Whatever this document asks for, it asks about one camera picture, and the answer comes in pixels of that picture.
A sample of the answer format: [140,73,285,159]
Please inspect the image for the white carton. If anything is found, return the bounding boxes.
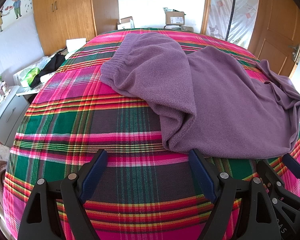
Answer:
[66,38,87,53]

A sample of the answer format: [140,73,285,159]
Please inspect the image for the black garment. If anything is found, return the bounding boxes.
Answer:
[30,54,67,88]

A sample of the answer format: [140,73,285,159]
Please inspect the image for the wooden door frame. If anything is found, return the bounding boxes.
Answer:
[200,0,214,34]

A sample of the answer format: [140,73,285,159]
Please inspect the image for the black curtain strip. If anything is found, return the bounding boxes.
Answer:
[225,0,238,40]

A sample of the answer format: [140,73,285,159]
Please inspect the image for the glass top side table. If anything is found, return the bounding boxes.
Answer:
[15,50,74,97]

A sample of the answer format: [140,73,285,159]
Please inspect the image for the white cardboard box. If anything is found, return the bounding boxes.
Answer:
[117,17,135,30]

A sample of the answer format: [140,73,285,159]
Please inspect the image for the wooden door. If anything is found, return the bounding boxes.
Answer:
[247,0,300,78]

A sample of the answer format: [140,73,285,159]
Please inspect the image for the brown cardboard box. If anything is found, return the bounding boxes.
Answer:
[163,7,186,26]

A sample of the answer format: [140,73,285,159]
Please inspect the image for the pink plaid bed sheet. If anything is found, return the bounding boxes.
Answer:
[2,27,300,240]

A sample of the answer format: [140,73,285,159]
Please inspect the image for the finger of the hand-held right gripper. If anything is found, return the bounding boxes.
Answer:
[282,153,300,180]
[256,160,287,200]

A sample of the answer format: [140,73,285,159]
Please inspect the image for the cartoon boy wall sticker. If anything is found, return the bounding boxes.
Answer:
[9,0,25,19]

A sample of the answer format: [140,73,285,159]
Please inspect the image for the purple fleece pants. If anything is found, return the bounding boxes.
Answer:
[100,32,300,159]

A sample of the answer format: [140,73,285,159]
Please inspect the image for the green tissue packet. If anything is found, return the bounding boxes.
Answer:
[20,67,40,87]

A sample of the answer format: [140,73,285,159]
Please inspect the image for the wooden wardrobe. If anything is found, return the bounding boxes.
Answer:
[31,0,119,57]

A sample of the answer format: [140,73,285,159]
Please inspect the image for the printed plastic door curtain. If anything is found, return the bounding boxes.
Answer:
[207,0,260,49]

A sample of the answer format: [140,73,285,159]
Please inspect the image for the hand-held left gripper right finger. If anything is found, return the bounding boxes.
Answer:
[189,149,283,240]

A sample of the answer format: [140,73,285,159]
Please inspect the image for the metal door lock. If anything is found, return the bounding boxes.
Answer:
[289,44,300,63]

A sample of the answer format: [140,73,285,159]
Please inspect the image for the grey drawer cabinet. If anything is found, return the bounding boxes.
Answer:
[0,85,30,148]

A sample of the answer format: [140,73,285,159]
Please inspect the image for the clear plastic bag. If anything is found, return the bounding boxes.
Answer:
[35,56,52,70]

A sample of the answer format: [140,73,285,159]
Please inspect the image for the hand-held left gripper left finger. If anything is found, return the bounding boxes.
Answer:
[17,149,108,240]

